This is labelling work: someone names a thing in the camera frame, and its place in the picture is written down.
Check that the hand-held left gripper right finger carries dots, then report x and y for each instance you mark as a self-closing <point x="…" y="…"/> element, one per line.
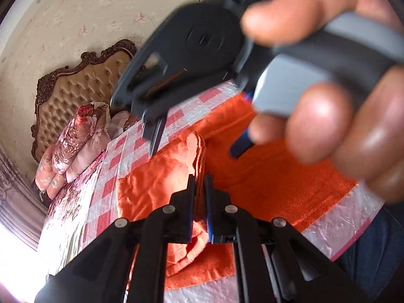
<point x="209" y="195"/>

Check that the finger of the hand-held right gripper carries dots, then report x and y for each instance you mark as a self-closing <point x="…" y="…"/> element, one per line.
<point x="142" y="101"/>
<point x="243" y="145"/>

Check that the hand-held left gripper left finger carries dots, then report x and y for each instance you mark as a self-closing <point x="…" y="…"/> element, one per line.
<point x="190" y="195"/>

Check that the orange pants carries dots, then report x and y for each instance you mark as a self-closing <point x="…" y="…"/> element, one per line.
<point x="284" y="180"/>

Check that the person's right hand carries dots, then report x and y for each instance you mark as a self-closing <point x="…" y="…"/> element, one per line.
<point x="363" y="139"/>

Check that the pale white pillow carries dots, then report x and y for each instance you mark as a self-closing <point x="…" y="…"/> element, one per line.
<point x="121" y="121"/>

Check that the tufted carved wooden headboard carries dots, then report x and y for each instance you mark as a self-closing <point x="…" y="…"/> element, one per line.
<point x="79" y="88"/>

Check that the stack of floral pillows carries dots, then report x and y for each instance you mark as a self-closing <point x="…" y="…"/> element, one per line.
<point x="79" y="132"/>

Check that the plain pink pillow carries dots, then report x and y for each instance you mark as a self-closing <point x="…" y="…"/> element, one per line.
<point x="85" y="161"/>

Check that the folded pink floral quilt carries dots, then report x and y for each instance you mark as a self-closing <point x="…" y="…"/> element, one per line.
<point x="49" y="170"/>

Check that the pink white checkered tablecloth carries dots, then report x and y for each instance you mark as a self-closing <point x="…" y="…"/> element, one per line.
<point x="331" y="227"/>

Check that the floral bedspread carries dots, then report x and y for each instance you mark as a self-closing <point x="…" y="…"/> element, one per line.
<point x="63" y="214"/>

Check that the pink patterned curtain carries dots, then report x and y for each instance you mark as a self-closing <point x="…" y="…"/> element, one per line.
<point x="19" y="202"/>

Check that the person's legs in jeans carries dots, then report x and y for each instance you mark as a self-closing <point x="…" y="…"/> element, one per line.
<point x="378" y="246"/>

